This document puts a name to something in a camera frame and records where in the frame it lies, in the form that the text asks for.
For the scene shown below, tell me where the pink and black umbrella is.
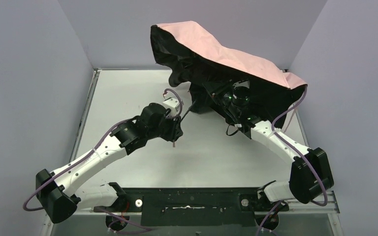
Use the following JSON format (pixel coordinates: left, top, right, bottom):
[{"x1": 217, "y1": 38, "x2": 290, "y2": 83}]
[{"x1": 150, "y1": 21, "x2": 307, "y2": 120}]

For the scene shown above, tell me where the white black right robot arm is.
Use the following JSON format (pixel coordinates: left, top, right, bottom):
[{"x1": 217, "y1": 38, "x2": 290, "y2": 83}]
[{"x1": 204, "y1": 83, "x2": 334, "y2": 207}]

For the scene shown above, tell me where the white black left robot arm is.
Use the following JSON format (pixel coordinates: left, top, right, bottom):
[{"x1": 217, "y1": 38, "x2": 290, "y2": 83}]
[{"x1": 36, "y1": 99, "x2": 183, "y2": 224}]

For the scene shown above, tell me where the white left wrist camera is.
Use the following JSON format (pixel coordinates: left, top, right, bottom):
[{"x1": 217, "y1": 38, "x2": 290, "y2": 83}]
[{"x1": 162, "y1": 98, "x2": 181, "y2": 117}]

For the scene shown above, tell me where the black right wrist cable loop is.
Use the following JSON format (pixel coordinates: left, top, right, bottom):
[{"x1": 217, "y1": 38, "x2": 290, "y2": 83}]
[{"x1": 225, "y1": 124, "x2": 242, "y2": 138}]

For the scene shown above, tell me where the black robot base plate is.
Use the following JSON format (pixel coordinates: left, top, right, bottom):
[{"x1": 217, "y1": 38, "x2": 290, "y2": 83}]
[{"x1": 93, "y1": 187, "x2": 289, "y2": 234}]

